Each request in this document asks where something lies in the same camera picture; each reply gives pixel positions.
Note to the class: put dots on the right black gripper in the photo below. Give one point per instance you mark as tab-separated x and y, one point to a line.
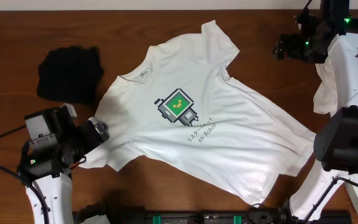
293	40

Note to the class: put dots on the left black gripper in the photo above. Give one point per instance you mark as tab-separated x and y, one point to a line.
86	137

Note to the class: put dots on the white robot print t-shirt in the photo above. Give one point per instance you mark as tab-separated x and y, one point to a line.
180	106

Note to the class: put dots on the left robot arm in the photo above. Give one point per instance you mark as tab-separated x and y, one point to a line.
48	185

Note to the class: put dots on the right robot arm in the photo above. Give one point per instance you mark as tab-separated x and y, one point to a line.
335	151

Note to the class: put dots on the folded black cloth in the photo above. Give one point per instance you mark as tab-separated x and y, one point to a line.
70	75

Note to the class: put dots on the plain white t-shirt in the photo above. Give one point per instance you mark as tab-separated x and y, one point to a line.
326	93

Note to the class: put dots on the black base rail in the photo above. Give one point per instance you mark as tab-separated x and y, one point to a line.
255	215

